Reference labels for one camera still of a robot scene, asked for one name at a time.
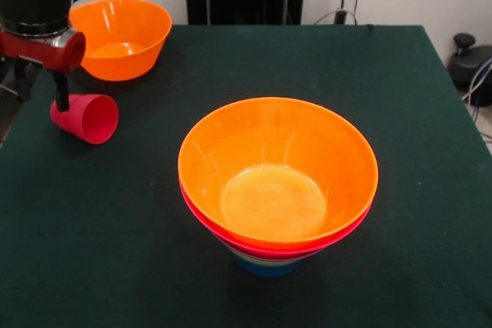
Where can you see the dark green tablecloth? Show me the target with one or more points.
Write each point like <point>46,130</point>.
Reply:
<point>115,266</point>

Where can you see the pink large bowl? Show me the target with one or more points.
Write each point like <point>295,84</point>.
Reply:
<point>346,239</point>

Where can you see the purple bowl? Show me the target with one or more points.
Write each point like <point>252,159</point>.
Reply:
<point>269,258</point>

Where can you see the red cup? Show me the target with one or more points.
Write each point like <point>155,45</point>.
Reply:
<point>92,118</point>

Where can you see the yellow-orange large bowl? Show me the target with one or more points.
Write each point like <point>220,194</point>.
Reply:
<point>127,59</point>
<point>250,143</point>

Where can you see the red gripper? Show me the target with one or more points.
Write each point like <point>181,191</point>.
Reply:
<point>42,51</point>

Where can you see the blue bowl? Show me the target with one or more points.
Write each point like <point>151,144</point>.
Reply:
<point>269,269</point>

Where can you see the grey office chair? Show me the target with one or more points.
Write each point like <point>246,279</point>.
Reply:
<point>7,82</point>

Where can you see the orange shallow bowl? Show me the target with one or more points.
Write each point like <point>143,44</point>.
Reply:
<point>215,228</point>

